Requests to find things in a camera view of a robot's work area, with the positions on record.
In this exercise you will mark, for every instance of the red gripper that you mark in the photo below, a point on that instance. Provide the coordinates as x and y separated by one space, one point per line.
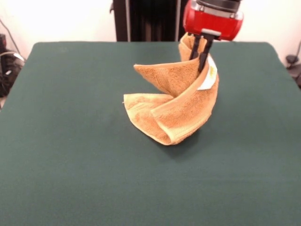
211 22

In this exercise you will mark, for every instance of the tan terry towel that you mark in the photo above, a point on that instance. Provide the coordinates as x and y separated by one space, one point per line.
183 113

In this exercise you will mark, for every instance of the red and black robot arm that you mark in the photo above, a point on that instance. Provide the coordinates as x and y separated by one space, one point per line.
218 4

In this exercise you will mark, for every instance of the black floor device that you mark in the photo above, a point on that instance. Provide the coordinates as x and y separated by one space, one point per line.
291 58

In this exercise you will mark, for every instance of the dark green table cloth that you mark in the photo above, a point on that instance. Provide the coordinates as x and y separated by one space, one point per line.
70 153

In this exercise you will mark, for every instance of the small black box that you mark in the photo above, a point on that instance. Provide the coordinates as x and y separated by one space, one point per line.
2 42

